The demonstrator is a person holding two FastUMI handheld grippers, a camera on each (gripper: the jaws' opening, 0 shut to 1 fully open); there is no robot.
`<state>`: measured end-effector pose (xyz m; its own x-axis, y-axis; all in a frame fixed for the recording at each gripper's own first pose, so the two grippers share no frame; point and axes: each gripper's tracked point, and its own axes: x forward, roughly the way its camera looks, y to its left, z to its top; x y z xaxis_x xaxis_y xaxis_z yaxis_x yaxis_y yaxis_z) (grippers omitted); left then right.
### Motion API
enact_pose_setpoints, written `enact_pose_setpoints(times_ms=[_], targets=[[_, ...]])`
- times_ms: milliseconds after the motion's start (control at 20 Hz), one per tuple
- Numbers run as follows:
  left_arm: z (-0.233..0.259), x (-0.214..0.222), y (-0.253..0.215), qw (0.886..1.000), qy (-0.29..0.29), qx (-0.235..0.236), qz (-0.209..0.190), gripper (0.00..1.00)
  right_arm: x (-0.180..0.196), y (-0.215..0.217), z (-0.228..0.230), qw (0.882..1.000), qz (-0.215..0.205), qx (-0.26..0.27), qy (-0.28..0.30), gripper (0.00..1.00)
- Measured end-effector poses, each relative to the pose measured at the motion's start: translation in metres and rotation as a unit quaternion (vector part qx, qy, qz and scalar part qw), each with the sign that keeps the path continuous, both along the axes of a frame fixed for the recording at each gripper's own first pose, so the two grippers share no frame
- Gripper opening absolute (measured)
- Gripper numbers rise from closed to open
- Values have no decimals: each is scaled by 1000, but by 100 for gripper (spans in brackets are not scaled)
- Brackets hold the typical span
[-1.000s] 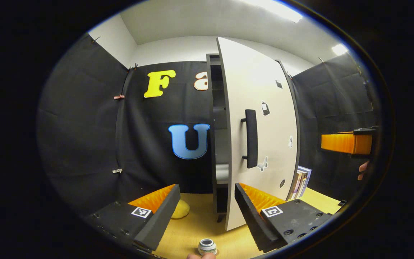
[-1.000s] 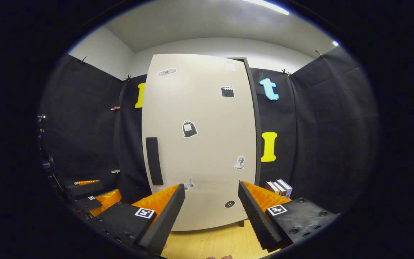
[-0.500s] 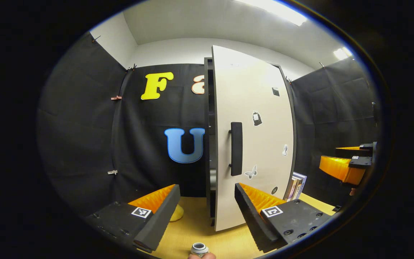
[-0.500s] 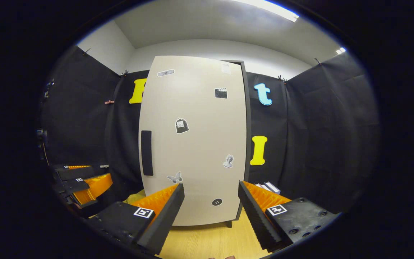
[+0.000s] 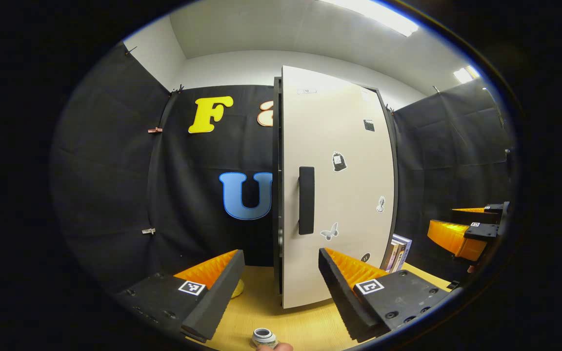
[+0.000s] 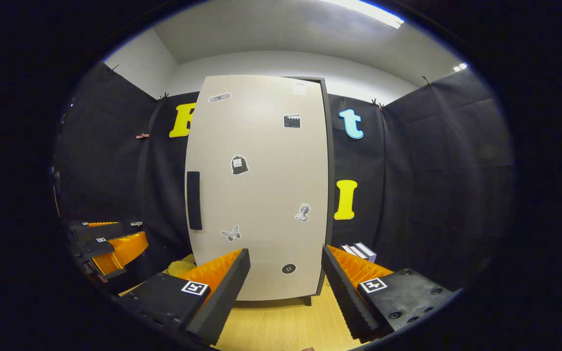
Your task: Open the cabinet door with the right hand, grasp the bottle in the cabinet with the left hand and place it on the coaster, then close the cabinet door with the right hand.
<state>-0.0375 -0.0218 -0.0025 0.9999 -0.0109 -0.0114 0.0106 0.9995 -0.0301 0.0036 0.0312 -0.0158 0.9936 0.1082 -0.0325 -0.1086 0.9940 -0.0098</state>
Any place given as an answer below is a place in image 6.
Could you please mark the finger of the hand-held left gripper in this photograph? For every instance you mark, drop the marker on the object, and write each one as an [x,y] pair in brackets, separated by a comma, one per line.
[125,248]
[100,231]

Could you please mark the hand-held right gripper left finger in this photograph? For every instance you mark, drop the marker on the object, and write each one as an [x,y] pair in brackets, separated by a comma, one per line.
[222,297]

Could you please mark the stack of books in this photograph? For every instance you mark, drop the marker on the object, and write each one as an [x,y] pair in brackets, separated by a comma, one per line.
[361,252]

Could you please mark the small ceiling light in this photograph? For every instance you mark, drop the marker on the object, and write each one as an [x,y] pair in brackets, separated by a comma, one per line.
[460,67]

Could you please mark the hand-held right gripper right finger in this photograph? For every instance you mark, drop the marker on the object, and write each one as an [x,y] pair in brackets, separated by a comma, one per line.
[344,292]

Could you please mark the yellow knitted toy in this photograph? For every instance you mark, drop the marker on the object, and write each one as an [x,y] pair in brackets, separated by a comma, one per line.
[179,269]

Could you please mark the black backdrop cloth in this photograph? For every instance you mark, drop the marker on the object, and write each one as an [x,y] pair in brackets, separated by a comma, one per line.
[432,170]

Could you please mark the dark grey cabinet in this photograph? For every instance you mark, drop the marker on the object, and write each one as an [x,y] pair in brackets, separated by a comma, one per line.
[331,195]

